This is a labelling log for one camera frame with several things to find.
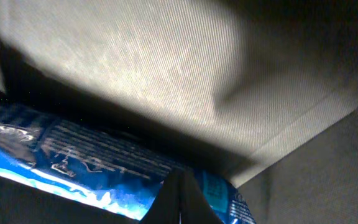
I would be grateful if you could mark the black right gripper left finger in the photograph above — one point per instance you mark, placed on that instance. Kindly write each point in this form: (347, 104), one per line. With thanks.
(166, 206)

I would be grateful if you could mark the blue Oreo cookie pack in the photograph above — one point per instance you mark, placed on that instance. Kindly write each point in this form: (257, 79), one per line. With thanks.
(53, 170)

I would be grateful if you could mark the black gift box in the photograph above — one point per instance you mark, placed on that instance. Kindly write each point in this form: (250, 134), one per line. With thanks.
(264, 93)

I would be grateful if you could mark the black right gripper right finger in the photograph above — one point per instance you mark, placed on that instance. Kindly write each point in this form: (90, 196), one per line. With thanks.
(194, 207)

